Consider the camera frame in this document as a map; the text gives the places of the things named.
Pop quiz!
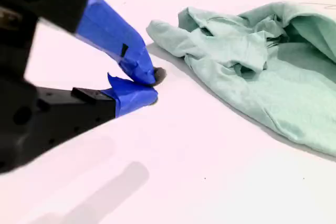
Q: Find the pale green T-shirt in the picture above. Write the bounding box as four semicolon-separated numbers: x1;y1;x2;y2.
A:
145;1;336;158

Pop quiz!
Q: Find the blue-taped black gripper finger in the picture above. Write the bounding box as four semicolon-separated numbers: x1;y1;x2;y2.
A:
15;0;166;87
36;72;159;154

